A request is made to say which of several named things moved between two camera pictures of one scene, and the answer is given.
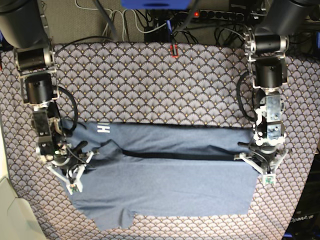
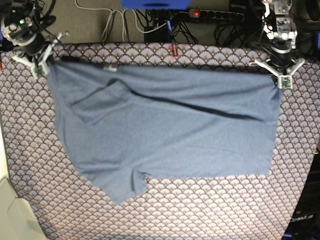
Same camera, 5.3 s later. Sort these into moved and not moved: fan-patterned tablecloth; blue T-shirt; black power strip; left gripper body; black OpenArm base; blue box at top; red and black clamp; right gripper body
Moved: blue T-shirt; right gripper body; left gripper body
Not moved: blue box at top; black OpenArm base; black power strip; red and black clamp; fan-patterned tablecloth
